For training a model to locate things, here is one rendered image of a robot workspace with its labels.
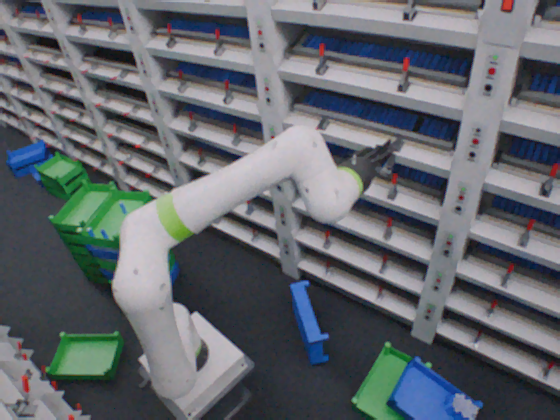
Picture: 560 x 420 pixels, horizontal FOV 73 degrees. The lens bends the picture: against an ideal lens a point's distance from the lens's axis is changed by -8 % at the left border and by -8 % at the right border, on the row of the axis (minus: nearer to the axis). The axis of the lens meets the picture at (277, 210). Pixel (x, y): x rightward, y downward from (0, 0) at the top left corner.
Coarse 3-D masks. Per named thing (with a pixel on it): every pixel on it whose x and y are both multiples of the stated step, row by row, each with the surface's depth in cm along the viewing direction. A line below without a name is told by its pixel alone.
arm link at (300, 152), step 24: (264, 144) 90; (288, 144) 86; (312, 144) 85; (240, 168) 89; (264, 168) 87; (288, 168) 87; (312, 168) 86; (192, 192) 90; (216, 192) 89; (240, 192) 89; (192, 216) 90; (216, 216) 93
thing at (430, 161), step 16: (304, 96) 146; (288, 112) 144; (336, 112) 137; (288, 128) 145; (336, 128) 134; (336, 144) 136; (352, 144) 131; (368, 144) 127; (400, 160) 123; (416, 160) 119; (432, 160) 117; (448, 160) 115; (448, 176) 116
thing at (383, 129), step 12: (300, 108) 140; (312, 108) 138; (336, 120) 135; (348, 120) 131; (360, 120) 129; (384, 132) 126; (396, 132) 123; (408, 132) 122; (432, 144) 118; (444, 144) 116
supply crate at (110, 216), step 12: (120, 192) 184; (132, 192) 182; (144, 192) 178; (108, 204) 181; (132, 204) 184; (144, 204) 176; (96, 216) 174; (108, 216) 179; (120, 216) 178; (84, 228) 167; (96, 228) 174; (108, 228) 173; (120, 228) 172; (84, 240) 165; (96, 240) 163; (108, 240) 161
